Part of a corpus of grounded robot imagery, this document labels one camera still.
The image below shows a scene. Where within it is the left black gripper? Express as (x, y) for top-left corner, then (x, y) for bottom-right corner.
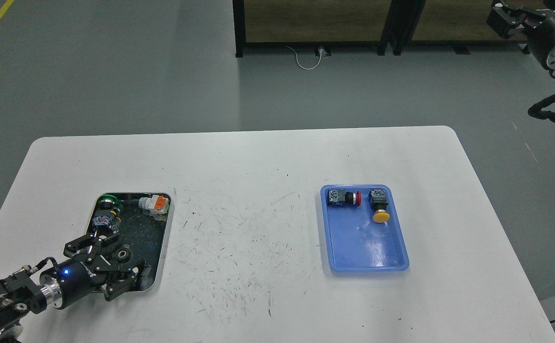
(40, 232), (147, 310)

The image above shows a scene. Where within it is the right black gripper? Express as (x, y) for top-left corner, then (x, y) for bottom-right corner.
(486, 0), (555, 80)

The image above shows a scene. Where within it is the black gear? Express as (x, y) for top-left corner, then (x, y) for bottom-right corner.
(114, 245), (132, 263)

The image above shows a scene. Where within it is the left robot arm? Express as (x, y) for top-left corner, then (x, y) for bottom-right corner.
(0, 233), (150, 343)

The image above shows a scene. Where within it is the steel tray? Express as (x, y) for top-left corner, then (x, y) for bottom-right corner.
(85, 192), (172, 292)

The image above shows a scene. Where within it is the green push button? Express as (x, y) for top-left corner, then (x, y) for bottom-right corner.
(96, 194), (123, 212)

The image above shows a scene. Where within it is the wooden cabinet right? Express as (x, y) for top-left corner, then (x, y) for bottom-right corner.
(390, 0), (527, 56)

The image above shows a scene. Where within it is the wooden cabinet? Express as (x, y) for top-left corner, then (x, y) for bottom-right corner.
(390, 0), (527, 56)
(232, 0), (403, 58)

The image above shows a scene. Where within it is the orange white connector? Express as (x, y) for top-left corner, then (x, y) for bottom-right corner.
(138, 194), (170, 222)

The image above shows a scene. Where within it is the wooden cabinet left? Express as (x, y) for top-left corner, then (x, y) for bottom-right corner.
(232, 0), (403, 58)

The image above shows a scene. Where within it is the yellow push button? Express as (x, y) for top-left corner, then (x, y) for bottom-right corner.
(368, 188), (390, 223)

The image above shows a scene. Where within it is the red emergency push button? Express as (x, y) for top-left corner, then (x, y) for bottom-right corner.
(326, 188), (362, 208)

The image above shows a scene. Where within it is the blue plastic tray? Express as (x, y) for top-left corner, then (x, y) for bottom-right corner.
(320, 184), (410, 273)

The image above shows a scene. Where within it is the blue black switch block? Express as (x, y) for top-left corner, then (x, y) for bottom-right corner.
(91, 213), (119, 233)

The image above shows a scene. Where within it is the white floor cable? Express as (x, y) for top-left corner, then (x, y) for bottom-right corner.
(285, 45), (329, 71)

